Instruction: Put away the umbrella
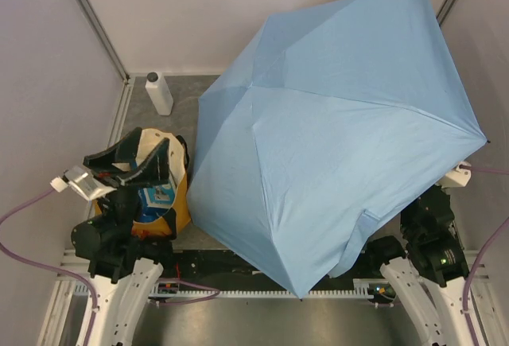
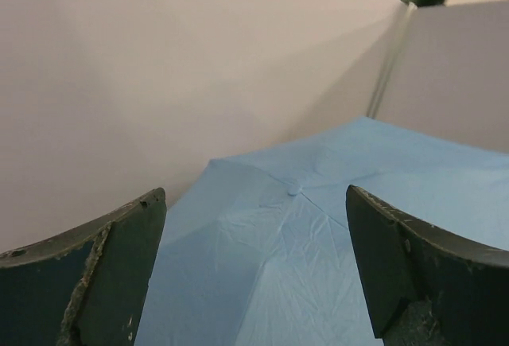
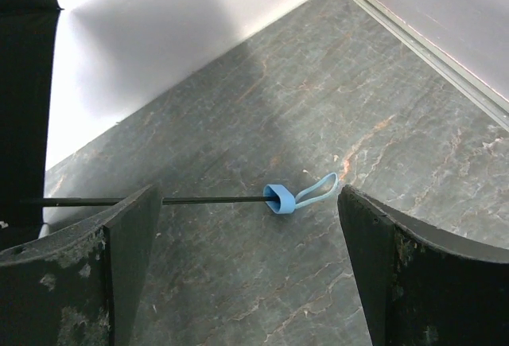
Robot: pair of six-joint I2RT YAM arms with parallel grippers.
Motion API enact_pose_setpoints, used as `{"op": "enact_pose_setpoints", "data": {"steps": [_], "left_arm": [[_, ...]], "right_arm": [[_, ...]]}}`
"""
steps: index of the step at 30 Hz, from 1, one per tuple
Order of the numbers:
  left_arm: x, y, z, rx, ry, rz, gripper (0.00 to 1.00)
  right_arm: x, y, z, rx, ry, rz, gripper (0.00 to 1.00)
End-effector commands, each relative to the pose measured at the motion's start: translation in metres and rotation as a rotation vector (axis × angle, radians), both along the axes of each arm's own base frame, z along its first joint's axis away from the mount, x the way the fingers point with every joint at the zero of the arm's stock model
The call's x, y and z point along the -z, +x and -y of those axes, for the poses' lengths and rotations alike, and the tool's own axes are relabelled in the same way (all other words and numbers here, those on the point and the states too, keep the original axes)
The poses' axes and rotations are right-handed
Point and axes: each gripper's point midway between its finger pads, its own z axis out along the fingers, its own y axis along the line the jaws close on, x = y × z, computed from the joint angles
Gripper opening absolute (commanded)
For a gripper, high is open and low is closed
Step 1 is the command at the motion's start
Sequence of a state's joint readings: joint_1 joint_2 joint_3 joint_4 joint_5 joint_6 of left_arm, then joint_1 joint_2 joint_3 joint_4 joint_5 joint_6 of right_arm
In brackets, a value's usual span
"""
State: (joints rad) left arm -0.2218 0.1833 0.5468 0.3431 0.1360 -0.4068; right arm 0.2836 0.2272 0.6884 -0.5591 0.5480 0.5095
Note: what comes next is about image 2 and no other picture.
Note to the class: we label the light blue folding umbrella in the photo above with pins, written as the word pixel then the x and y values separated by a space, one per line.
pixel 258 251

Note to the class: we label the aluminium corner post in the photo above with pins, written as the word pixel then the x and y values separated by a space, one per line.
pixel 397 38

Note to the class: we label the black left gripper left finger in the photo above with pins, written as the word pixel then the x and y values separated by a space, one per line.
pixel 87 285

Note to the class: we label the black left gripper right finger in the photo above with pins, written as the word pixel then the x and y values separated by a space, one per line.
pixel 424 285

